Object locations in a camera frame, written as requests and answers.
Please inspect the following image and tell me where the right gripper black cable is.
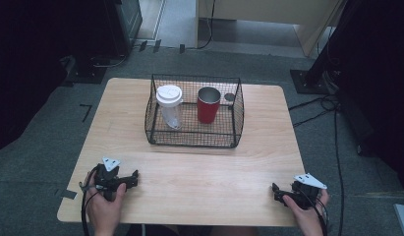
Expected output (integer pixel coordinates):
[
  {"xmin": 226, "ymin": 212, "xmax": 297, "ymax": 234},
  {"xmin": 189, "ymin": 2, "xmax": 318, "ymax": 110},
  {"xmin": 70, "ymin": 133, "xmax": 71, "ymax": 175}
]
[{"xmin": 299, "ymin": 189, "xmax": 330, "ymax": 236}]

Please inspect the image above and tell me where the dark curtain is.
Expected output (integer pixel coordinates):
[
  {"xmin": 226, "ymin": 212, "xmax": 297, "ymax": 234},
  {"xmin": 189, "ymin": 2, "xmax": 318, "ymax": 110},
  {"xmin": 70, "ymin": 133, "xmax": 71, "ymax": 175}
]
[
  {"xmin": 0, "ymin": 0, "xmax": 120, "ymax": 155},
  {"xmin": 326, "ymin": 0, "xmax": 404, "ymax": 198}
]

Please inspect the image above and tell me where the black stand base plate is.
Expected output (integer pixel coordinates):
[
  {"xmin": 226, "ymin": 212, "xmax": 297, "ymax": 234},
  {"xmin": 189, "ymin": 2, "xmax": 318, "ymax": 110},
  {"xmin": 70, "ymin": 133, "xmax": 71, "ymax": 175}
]
[
  {"xmin": 290, "ymin": 68, "xmax": 332, "ymax": 95},
  {"xmin": 62, "ymin": 55, "xmax": 109, "ymax": 85}
]

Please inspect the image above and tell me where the black floor tape patch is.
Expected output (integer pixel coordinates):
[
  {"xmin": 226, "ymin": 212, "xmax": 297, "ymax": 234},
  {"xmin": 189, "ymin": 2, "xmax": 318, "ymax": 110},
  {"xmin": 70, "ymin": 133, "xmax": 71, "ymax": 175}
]
[{"xmin": 54, "ymin": 188, "xmax": 79, "ymax": 201}]

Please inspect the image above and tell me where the person's left hand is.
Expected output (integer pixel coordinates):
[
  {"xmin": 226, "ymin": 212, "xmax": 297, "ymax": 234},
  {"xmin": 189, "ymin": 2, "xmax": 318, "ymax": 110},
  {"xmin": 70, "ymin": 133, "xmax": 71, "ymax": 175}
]
[{"xmin": 86, "ymin": 172, "xmax": 128, "ymax": 229}]

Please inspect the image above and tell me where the angled black floor tape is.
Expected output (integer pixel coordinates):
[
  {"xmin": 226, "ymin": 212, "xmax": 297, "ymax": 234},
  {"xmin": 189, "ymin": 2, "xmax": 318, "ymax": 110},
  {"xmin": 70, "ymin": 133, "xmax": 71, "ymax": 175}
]
[{"xmin": 79, "ymin": 103, "xmax": 93, "ymax": 123}]

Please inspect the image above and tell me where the person's right hand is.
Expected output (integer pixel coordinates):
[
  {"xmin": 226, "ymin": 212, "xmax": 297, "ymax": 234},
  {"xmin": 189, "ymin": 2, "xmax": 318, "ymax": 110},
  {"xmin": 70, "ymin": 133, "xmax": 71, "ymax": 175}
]
[{"xmin": 282, "ymin": 189, "xmax": 331, "ymax": 231}]

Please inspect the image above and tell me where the looped black floor cable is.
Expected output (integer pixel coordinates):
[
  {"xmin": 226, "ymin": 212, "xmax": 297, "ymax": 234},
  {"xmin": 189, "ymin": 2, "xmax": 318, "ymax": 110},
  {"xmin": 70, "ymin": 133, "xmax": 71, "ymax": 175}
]
[{"xmin": 287, "ymin": 93, "xmax": 338, "ymax": 129}]

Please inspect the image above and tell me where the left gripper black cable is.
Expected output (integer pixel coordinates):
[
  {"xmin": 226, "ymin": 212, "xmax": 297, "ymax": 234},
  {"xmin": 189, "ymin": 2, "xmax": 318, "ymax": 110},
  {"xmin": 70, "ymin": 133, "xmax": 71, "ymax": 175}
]
[{"xmin": 79, "ymin": 165, "xmax": 102, "ymax": 236}]

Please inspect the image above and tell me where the thin black hanging cable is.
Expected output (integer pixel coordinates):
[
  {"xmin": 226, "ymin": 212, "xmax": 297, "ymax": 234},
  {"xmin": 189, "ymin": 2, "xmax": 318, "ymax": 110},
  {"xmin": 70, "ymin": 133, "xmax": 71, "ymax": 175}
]
[{"xmin": 186, "ymin": 0, "xmax": 217, "ymax": 51}]

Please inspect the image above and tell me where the clear cup with white lid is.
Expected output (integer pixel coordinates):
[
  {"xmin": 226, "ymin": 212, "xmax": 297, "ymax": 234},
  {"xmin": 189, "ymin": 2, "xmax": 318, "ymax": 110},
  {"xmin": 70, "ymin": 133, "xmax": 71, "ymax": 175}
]
[{"xmin": 155, "ymin": 84, "xmax": 184, "ymax": 131}]

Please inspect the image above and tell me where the beige wooden cabinet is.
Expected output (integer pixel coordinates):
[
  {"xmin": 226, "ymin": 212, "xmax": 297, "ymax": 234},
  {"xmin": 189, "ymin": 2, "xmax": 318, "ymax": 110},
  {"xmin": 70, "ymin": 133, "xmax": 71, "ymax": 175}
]
[{"xmin": 195, "ymin": 0, "xmax": 349, "ymax": 59}]

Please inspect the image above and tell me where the long black floor cable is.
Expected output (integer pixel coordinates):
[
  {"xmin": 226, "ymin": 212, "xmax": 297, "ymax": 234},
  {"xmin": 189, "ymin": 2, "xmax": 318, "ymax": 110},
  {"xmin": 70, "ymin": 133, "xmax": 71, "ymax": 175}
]
[{"xmin": 332, "ymin": 107, "xmax": 345, "ymax": 236}]

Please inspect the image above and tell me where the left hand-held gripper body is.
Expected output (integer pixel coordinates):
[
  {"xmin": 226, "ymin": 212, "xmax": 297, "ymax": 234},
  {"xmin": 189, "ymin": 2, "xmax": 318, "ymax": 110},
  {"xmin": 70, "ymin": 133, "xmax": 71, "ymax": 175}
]
[{"xmin": 92, "ymin": 156, "xmax": 128, "ymax": 202}]

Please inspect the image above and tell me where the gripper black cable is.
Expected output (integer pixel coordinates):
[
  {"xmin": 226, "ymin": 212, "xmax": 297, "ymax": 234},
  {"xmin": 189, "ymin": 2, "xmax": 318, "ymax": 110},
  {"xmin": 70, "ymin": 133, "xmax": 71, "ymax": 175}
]
[
  {"xmin": 299, "ymin": 189, "xmax": 330, "ymax": 236},
  {"xmin": 79, "ymin": 165, "xmax": 102, "ymax": 236}
]

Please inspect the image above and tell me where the red metal cup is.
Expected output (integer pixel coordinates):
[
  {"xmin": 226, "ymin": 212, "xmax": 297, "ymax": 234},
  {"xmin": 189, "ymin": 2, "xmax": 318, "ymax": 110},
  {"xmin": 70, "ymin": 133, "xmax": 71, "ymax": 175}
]
[{"xmin": 197, "ymin": 86, "xmax": 222, "ymax": 125}]

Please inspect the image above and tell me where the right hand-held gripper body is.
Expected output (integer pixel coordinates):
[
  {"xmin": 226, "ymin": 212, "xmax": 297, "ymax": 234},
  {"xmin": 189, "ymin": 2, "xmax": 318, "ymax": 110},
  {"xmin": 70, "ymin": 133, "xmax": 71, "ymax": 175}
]
[{"xmin": 287, "ymin": 172, "xmax": 328, "ymax": 210}]

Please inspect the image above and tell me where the black wire basket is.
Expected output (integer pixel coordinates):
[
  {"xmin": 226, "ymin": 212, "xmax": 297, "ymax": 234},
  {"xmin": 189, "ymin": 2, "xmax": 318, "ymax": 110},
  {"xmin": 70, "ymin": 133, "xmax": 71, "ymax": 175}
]
[{"xmin": 144, "ymin": 73, "xmax": 246, "ymax": 149}]

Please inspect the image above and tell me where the black equipment cabinet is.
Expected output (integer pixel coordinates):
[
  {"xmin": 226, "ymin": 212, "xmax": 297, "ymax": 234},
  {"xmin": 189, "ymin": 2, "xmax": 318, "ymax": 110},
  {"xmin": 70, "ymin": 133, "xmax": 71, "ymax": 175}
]
[{"xmin": 102, "ymin": 0, "xmax": 144, "ymax": 57}]

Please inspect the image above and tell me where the white flat object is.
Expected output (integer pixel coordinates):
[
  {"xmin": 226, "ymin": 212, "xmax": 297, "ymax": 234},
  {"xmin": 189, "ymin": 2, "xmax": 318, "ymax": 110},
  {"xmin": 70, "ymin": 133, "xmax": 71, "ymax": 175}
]
[{"xmin": 392, "ymin": 203, "xmax": 404, "ymax": 236}]

